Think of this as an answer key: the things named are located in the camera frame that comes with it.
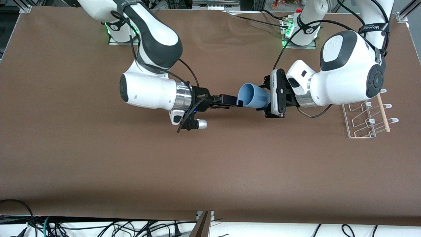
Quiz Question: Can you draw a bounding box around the blue plastic cup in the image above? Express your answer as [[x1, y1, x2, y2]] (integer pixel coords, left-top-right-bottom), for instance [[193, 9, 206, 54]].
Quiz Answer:
[[237, 83, 272, 109]]

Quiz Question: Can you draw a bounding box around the wooden rack rod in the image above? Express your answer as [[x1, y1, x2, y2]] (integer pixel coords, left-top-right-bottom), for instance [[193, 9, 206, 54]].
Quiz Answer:
[[377, 93, 391, 133]]

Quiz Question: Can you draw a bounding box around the table cover sheet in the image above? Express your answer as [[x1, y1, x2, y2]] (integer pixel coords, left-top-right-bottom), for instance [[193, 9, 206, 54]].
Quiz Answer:
[[0, 7, 421, 227]]

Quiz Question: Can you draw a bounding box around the grey power strip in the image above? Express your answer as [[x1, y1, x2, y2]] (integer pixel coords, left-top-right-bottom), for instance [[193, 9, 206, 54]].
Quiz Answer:
[[192, 0, 240, 10]]

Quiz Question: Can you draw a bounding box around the brown table support beam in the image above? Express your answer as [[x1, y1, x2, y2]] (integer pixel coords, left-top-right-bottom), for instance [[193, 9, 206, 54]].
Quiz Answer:
[[189, 211, 212, 237]]

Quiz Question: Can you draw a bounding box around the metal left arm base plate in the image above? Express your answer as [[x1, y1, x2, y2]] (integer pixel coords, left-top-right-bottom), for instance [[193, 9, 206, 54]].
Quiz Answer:
[[280, 16, 317, 50]]

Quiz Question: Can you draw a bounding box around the long black table cable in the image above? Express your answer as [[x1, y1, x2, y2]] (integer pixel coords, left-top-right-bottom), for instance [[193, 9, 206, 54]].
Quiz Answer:
[[234, 15, 284, 27]]

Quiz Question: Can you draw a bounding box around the white wire cup rack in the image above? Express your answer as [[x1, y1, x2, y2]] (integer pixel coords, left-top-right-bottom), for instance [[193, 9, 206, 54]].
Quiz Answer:
[[342, 89, 399, 139]]

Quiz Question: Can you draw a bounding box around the curved black table cable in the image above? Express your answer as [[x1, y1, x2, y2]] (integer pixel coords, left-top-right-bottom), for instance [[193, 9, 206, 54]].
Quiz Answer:
[[261, 9, 290, 21]]

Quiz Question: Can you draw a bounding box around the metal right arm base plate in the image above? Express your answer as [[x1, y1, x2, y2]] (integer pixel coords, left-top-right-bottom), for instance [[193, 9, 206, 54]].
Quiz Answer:
[[109, 20, 142, 45]]

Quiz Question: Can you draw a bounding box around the black cable with plug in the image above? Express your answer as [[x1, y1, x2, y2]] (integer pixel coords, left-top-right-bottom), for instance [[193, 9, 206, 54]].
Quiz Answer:
[[138, 220, 185, 237]]

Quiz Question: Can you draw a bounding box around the teal floor cable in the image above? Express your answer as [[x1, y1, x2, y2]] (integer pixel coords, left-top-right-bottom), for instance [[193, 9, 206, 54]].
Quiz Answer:
[[42, 216, 52, 237]]

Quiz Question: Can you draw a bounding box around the thick black floor cable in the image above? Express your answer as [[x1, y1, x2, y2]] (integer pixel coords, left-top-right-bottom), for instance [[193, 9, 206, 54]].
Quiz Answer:
[[0, 199, 35, 227]]

